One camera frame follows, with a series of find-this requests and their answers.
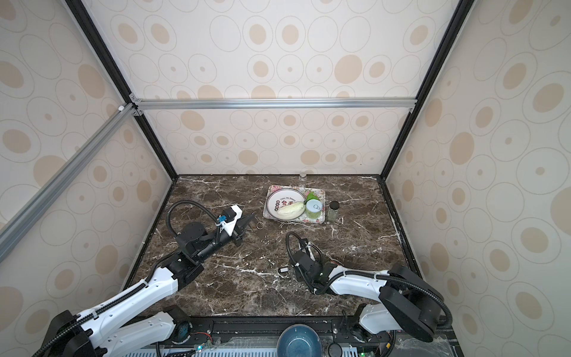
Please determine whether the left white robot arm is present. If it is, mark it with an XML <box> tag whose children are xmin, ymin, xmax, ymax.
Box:
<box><xmin>35</xmin><ymin>211</ymin><xmax>255</xmax><ymax>356</ymax></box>

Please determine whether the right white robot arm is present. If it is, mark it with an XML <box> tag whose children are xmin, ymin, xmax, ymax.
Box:
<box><xmin>288</xmin><ymin>248</ymin><xmax>453</xmax><ymax>342</ymax></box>

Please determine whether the white round plate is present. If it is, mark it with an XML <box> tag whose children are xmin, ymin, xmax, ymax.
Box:
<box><xmin>264</xmin><ymin>188</ymin><xmax>306</xmax><ymax>221</ymax></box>

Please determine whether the pale napa cabbage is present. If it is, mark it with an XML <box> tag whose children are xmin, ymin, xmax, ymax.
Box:
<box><xmin>276</xmin><ymin>202</ymin><xmax>305</xmax><ymax>220</ymax></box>

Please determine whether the green herb spice jar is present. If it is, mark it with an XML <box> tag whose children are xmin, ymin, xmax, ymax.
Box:
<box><xmin>327</xmin><ymin>201</ymin><xmax>340</xmax><ymax>223</ymax></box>

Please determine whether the green labelled tin can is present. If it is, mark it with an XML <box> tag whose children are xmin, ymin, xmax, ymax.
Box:
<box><xmin>306</xmin><ymin>199</ymin><xmax>323</xmax><ymax>220</ymax></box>

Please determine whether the blue ceramic bowl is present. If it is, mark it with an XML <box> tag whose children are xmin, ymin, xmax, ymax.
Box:
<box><xmin>277</xmin><ymin>324</ymin><xmax>322</xmax><ymax>357</ymax></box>

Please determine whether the green plastic leaf vegetable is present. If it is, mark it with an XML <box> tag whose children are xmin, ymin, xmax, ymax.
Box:
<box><xmin>306</xmin><ymin>191</ymin><xmax>320</xmax><ymax>203</ymax></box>

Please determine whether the floral rectangular tray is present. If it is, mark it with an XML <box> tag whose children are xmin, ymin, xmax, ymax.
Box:
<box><xmin>263</xmin><ymin>184</ymin><xmax>326</xmax><ymax>224</ymax></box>

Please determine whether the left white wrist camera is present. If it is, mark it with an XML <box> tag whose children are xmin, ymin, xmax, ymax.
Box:
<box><xmin>217</xmin><ymin>205</ymin><xmax>242</xmax><ymax>237</ymax></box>

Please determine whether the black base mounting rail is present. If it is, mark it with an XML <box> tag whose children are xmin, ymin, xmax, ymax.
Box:
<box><xmin>186</xmin><ymin>315</ymin><xmax>394</xmax><ymax>351</ymax></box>

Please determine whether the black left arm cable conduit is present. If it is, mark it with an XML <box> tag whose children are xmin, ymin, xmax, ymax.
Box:
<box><xmin>167</xmin><ymin>199</ymin><xmax>222</xmax><ymax>239</ymax></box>

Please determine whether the horizontal aluminium frame rail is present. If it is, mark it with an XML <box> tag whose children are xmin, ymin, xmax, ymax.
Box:
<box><xmin>135</xmin><ymin>97</ymin><xmax>416</xmax><ymax>110</ymax></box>

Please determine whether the side aluminium frame rail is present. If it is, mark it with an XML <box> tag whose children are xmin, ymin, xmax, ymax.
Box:
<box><xmin>1</xmin><ymin>103</ymin><xmax>134</xmax><ymax>260</ymax></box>

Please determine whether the black vertical left corner post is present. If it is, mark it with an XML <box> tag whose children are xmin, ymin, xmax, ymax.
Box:
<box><xmin>65</xmin><ymin>0</ymin><xmax>178</xmax><ymax>181</ymax></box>

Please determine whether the black vertical corner post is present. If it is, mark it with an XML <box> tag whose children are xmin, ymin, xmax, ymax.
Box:
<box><xmin>65</xmin><ymin>0</ymin><xmax>178</xmax><ymax>181</ymax></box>
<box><xmin>380</xmin><ymin>0</ymin><xmax>475</xmax><ymax>182</ymax></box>

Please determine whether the black vertical right corner post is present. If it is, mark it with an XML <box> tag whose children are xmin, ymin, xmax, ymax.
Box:
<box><xmin>380</xmin><ymin>0</ymin><xmax>475</xmax><ymax>182</ymax></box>

